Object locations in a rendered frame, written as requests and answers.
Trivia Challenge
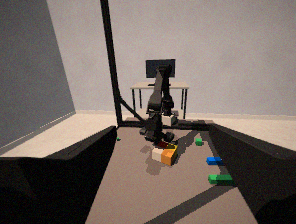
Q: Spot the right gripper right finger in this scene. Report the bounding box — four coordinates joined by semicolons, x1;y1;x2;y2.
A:
209;124;296;224

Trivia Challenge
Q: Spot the blue flat bar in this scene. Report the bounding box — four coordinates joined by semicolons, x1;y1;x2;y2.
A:
206;157;224;165

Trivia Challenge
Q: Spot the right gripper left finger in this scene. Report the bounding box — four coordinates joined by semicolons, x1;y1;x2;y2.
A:
0;126;117;224

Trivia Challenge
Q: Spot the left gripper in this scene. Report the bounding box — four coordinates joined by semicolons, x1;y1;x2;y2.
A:
140;122;174;147

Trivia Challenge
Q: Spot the yellow cube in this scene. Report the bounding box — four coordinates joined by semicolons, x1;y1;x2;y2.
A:
165;143;178;158

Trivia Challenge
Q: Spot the green cube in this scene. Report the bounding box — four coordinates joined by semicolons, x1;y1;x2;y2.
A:
195;138;202;146

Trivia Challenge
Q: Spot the green rectangular block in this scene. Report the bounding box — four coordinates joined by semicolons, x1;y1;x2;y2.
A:
208;175;235;184

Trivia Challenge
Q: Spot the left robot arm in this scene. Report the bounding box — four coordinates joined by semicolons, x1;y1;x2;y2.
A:
144;64;174;142

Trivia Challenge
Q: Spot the red cube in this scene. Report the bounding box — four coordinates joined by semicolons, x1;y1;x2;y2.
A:
157;141;169;148

